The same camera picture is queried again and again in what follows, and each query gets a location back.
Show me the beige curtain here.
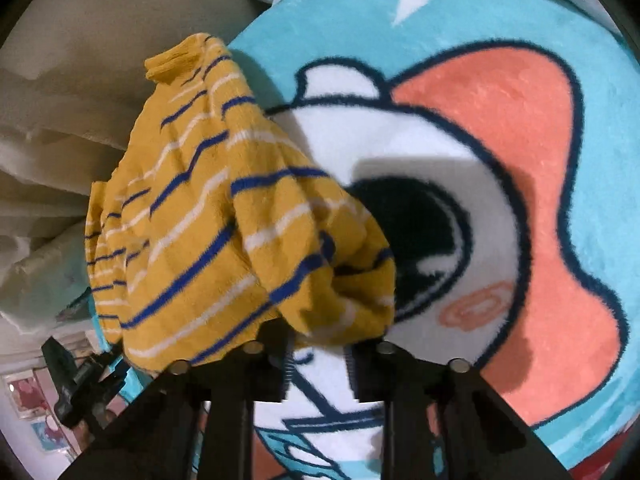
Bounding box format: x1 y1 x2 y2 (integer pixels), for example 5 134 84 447
0 0 263 241

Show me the yellow striped sweater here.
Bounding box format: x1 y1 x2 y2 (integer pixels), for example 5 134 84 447
84 32 397 374

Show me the beige pillow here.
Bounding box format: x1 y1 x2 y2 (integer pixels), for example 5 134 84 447
0 220 96 333

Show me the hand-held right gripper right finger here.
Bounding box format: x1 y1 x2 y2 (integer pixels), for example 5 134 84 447
350 339 574 480

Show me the teal cartoon print blanket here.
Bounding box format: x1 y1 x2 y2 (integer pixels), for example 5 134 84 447
90 0 640 480

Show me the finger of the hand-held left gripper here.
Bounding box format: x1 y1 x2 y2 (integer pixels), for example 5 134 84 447
41 337 79 428

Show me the red wall picture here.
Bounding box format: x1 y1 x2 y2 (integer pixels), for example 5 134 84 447
7 374 52 418

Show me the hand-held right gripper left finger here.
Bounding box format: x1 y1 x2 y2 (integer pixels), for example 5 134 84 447
60 321 293 480

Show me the blue wall picture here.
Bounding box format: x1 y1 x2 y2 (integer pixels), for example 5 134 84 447
31 419 67 455

